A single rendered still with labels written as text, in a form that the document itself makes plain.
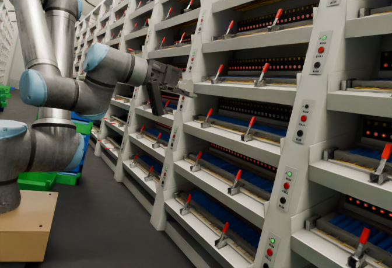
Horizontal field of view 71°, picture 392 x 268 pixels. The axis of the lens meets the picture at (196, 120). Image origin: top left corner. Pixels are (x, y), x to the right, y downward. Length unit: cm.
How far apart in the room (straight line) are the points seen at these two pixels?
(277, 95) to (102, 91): 54
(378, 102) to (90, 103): 73
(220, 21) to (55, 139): 91
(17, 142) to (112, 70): 40
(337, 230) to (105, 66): 75
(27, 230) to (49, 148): 27
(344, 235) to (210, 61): 93
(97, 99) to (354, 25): 72
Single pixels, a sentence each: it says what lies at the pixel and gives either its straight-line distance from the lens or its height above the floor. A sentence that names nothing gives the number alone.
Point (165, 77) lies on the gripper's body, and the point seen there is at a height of 69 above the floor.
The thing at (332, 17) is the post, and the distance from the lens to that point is 89.
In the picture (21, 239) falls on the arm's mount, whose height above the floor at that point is 13.
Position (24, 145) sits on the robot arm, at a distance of 105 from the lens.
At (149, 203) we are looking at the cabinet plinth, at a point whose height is 5.
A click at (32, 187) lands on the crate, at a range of 166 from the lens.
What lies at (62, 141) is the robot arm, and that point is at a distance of 109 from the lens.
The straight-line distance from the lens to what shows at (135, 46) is 270.
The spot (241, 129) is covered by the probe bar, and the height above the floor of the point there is 58.
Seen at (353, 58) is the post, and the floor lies 85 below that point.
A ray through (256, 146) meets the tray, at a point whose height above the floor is 54.
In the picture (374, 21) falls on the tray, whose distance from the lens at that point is 82.
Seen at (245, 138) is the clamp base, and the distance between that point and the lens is 97.
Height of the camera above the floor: 60
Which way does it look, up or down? 2 degrees down
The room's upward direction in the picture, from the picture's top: 14 degrees clockwise
